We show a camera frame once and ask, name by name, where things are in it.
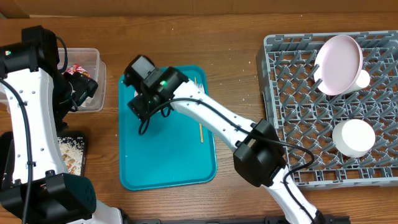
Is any red snack wrapper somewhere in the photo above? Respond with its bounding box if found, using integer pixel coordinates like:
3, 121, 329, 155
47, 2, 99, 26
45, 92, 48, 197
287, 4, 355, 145
65, 63, 90, 78

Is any white plastic fork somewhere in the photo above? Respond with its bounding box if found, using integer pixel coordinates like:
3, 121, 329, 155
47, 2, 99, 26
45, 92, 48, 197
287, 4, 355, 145
197, 83, 205, 93

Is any large white plate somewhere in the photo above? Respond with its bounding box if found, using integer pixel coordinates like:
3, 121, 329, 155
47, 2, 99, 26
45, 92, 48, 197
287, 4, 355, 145
313, 35, 363, 96

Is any green-white bowl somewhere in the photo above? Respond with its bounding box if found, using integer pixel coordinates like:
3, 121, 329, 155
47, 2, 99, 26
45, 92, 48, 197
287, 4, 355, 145
332, 119, 376, 158

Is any white paper cup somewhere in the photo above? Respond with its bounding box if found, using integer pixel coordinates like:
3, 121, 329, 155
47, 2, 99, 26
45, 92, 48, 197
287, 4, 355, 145
355, 70, 371, 91

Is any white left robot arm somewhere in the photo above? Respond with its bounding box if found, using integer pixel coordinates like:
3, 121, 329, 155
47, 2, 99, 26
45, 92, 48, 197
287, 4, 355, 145
1, 26, 129, 223

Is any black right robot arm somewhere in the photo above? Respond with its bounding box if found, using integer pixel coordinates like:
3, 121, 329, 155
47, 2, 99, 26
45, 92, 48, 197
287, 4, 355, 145
123, 55, 326, 223

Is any black waste tray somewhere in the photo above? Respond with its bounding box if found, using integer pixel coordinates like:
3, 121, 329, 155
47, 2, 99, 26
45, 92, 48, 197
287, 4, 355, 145
1, 131, 87, 175

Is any grey dishwasher rack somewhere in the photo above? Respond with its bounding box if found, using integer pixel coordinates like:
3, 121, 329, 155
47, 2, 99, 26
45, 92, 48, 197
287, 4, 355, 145
256, 30, 397, 189

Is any clear plastic bin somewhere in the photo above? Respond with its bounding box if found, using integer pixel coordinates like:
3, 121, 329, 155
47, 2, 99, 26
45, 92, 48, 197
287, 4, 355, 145
58, 48, 106, 112

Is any teal plastic tray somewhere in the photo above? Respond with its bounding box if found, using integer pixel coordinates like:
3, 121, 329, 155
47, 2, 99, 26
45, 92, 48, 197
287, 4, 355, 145
118, 82, 218, 190

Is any rice and peanuts pile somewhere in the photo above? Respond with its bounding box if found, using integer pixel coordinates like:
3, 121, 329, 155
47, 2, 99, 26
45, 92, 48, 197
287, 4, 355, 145
58, 137, 85, 175

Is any wooden chopstick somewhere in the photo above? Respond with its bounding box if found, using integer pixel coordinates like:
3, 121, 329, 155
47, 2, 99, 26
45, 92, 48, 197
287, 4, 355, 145
194, 77, 204, 143

